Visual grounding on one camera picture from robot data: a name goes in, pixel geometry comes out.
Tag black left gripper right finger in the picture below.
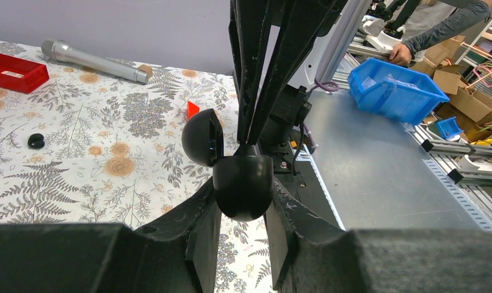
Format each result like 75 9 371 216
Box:
266 181 492 292

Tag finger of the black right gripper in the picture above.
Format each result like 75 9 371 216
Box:
228 1 273 144
247 1 347 145

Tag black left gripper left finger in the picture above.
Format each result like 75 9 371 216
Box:
0 181 221 292

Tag black oval earbud case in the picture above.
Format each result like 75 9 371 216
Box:
182 109 273 222

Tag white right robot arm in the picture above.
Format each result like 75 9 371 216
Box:
228 1 347 146

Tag bystander grey sleeve forearm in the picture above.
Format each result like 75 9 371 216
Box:
402 1 492 56

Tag bystander hand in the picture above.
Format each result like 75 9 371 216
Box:
389 43 413 66

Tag red triangle block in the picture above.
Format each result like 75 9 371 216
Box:
187 101 200 120

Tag large blue plastic bin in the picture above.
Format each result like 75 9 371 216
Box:
347 58 449 125

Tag small tan wooden cube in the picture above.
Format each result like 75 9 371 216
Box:
138 64 153 79

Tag floral table mat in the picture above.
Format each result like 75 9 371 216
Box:
0 41 274 292

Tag small blue plastic bin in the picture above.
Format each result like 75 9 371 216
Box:
433 117 463 139

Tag cardboard boxes pile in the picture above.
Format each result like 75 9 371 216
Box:
413 35 492 142

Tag silver grey microphone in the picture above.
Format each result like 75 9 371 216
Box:
41 39 150 84

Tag red box with label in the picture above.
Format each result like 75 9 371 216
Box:
0 53 49 94

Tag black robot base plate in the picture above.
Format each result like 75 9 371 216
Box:
259 142 345 229

